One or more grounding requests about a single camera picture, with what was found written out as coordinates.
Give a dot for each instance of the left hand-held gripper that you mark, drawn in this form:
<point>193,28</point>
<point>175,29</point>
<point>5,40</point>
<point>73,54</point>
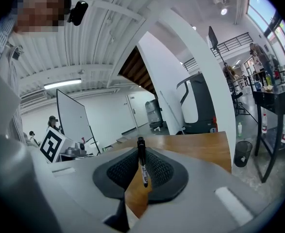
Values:
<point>51,145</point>

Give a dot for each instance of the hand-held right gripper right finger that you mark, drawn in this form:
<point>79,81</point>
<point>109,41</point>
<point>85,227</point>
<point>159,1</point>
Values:
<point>193,198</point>

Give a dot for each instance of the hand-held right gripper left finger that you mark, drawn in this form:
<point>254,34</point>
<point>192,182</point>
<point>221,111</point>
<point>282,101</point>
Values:
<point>84,178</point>

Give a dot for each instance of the black marker pen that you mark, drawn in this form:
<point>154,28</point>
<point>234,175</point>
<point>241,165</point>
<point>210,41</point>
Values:
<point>142,159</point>

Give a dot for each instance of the white board on stand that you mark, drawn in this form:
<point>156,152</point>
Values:
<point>72,115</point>

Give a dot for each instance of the long ceiling light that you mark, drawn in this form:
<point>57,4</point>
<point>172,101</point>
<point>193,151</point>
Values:
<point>62,84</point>

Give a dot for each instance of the black mesh wastebasket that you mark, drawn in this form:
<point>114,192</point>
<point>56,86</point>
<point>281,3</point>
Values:
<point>243,154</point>

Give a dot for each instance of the clear plastic bottle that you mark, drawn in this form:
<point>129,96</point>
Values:
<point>239,129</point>

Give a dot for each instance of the white and black floor robot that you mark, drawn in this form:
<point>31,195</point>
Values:
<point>195,105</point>

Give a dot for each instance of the grey stacked bins cart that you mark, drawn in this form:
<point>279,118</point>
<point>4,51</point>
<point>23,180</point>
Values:
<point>154,113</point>

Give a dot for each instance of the person's striped shirt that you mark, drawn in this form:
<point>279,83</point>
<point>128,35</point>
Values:
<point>1,45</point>

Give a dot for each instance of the wooden staircase underside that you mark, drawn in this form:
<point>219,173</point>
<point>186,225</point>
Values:
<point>137,69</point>

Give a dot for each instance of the blue and white mug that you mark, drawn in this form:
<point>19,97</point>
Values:
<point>257,86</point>

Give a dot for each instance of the black glass-top table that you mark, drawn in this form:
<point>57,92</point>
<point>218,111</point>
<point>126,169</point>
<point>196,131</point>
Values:
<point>278,98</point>

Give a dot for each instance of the person's head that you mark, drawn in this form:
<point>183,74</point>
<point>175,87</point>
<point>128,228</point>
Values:
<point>40,7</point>

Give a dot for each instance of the green glass bottle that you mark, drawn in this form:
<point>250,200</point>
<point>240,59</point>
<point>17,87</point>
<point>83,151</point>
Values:
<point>268,80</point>

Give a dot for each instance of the black metal railing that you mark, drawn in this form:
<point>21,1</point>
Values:
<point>232,44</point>

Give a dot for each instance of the black head-mounted camera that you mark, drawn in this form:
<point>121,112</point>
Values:
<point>78,12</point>

